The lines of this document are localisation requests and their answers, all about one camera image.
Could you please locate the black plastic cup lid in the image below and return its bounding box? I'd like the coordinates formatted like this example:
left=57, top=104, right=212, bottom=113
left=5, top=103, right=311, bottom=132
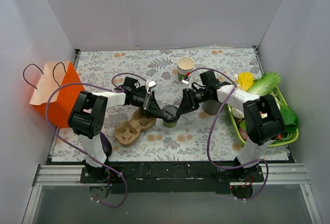
left=162, top=105, right=179, bottom=122

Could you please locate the green paper cup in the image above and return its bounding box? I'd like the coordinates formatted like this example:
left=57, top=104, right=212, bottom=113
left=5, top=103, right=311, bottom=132
left=163, top=119, right=178, bottom=128

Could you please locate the brown cardboard cup carrier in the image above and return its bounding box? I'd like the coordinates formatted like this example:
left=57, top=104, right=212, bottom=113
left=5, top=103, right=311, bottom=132
left=113, top=109, right=157, bottom=147

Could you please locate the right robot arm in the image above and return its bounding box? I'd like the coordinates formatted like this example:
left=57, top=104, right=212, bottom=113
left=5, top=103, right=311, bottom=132
left=176, top=68, right=286, bottom=182

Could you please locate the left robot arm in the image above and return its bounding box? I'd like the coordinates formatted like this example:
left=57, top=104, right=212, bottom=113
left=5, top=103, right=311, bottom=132
left=68, top=77, right=164, bottom=183

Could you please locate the grey straw holder cup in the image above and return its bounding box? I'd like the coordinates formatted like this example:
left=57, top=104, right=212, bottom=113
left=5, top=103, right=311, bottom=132
left=202, top=100, right=222, bottom=116

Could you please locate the floral tablecloth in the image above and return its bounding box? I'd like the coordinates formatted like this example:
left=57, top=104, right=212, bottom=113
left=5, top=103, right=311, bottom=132
left=51, top=47, right=289, bottom=162

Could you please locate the stack of paper cups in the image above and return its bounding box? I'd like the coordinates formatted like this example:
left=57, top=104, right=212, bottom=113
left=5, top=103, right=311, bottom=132
left=177, top=57, right=194, bottom=82

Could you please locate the white radish toy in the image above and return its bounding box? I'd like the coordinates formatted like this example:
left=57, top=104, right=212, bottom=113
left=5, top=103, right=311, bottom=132
left=231, top=107, right=244, bottom=119

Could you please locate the green plastic basket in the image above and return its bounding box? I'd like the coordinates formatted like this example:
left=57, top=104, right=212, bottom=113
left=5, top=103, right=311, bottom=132
left=228, top=87, right=299, bottom=147

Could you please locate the purple eggplant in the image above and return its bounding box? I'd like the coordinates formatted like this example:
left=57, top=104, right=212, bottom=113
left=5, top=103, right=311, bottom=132
left=100, top=132, right=112, bottom=157

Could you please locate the pink sweet potato toy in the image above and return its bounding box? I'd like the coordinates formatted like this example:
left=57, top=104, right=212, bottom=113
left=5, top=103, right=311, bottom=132
left=239, top=128, right=248, bottom=141

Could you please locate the napa cabbage toy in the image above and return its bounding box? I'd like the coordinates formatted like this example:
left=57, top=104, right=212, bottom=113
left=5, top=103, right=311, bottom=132
left=248, top=72, right=281, bottom=96

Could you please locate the orange paper bag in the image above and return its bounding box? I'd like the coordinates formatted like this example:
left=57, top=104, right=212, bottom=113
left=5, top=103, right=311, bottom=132
left=25, top=60, right=85, bottom=129

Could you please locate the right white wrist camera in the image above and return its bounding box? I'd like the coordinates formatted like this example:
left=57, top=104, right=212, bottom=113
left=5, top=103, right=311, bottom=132
left=181, top=72, right=192, bottom=89

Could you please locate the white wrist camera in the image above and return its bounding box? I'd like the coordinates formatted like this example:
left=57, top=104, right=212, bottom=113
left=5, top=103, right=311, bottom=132
left=181, top=72, right=192, bottom=89
left=145, top=81, right=157, bottom=91

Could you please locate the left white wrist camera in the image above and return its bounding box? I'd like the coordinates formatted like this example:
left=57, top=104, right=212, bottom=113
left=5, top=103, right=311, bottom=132
left=145, top=81, right=157, bottom=91

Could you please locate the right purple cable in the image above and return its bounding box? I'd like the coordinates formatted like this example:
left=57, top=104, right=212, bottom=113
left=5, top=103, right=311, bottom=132
left=185, top=68, right=270, bottom=201

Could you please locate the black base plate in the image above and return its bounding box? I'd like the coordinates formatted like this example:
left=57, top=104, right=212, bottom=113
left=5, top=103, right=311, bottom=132
left=80, top=162, right=264, bottom=194

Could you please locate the aluminium frame rail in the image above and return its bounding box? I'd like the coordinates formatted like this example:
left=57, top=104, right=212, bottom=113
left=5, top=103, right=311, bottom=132
left=23, top=163, right=322, bottom=223

